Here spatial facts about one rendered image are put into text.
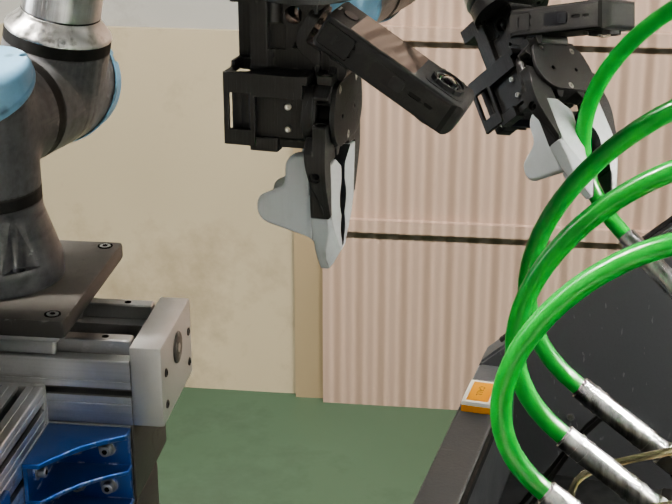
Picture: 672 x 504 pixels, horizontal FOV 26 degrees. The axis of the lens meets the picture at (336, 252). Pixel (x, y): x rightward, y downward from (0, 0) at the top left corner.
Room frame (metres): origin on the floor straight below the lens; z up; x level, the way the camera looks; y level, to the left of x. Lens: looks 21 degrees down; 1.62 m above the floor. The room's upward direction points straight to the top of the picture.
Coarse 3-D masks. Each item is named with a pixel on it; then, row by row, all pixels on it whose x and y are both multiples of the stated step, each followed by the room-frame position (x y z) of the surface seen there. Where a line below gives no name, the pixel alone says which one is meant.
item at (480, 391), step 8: (480, 384) 1.32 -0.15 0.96; (488, 384) 1.32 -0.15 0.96; (472, 392) 1.30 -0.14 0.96; (480, 392) 1.30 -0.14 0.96; (488, 392) 1.30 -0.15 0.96; (480, 400) 1.29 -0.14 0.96; (488, 400) 1.29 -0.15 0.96; (464, 408) 1.28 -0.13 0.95; (472, 408) 1.28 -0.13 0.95; (480, 408) 1.28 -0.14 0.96; (488, 408) 1.28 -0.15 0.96
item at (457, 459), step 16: (480, 368) 1.38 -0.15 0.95; (496, 368) 1.38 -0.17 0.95; (464, 416) 1.27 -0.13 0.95; (480, 416) 1.27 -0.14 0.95; (512, 416) 1.38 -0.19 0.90; (448, 432) 1.24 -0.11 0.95; (464, 432) 1.24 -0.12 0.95; (480, 432) 1.24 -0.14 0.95; (448, 448) 1.21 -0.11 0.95; (464, 448) 1.21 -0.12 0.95; (480, 448) 1.21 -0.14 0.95; (496, 448) 1.29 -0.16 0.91; (432, 464) 1.18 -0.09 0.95; (448, 464) 1.18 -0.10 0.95; (464, 464) 1.18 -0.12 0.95; (480, 464) 1.18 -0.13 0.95; (496, 464) 1.29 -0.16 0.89; (432, 480) 1.15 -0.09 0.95; (448, 480) 1.15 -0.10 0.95; (464, 480) 1.15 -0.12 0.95; (480, 480) 1.21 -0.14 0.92; (496, 480) 1.30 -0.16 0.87; (432, 496) 1.12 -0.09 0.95; (448, 496) 1.12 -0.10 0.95; (464, 496) 1.13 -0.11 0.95; (480, 496) 1.21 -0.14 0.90; (496, 496) 1.30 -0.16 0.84
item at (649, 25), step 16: (656, 16) 1.16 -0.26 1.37; (640, 32) 1.17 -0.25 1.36; (624, 48) 1.18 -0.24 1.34; (608, 64) 1.19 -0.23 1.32; (592, 80) 1.20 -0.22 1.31; (608, 80) 1.19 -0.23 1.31; (592, 96) 1.19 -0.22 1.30; (592, 112) 1.20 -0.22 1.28; (576, 128) 1.20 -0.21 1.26; (608, 224) 1.18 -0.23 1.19; (624, 224) 1.18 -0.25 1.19
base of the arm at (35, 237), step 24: (0, 216) 1.38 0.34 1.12; (24, 216) 1.39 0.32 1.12; (48, 216) 1.44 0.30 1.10; (0, 240) 1.37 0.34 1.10; (24, 240) 1.38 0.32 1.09; (48, 240) 1.41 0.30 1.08; (0, 264) 1.36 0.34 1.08; (24, 264) 1.38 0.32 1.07; (48, 264) 1.40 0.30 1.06; (0, 288) 1.36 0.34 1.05; (24, 288) 1.37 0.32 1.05
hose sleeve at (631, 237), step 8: (632, 232) 1.17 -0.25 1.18; (624, 240) 1.17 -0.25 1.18; (632, 240) 1.16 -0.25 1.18; (640, 240) 1.16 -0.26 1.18; (648, 264) 1.15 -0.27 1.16; (656, 264) 1.15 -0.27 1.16; (664, 264) 1.15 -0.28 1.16; (648, 272) 1.15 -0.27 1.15; (656, 272) 1.15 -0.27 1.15; (664, 272) 1.14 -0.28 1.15; (656, 280) 1.15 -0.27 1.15; (664, 280) 1.14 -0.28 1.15; (664, 288) 1.14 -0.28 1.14
